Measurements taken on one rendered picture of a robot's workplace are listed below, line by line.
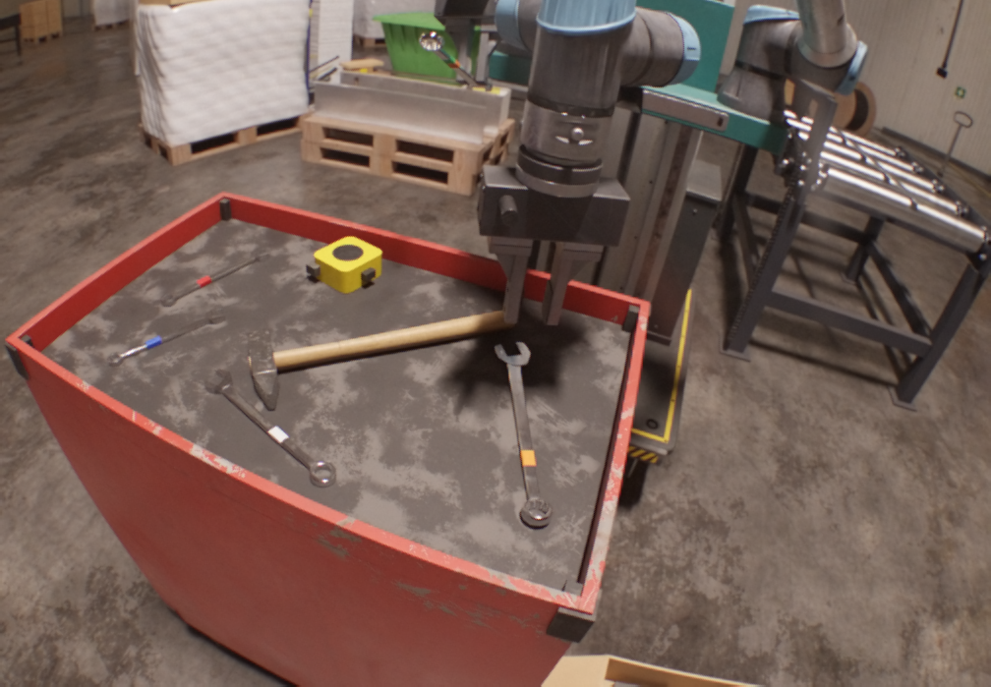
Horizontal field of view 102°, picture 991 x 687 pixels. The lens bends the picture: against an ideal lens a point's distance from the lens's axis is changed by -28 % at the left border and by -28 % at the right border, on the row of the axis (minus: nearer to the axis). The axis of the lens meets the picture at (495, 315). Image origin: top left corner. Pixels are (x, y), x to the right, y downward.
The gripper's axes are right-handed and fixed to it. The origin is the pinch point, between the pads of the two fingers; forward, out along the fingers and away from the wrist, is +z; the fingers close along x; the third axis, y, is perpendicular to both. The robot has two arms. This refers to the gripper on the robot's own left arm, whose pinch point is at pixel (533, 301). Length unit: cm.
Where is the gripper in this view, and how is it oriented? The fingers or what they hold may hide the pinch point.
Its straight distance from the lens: 56.2
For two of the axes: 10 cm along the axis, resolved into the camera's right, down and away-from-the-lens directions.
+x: 9.9, 0.5, 1.4
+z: -1.2, 8.1, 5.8
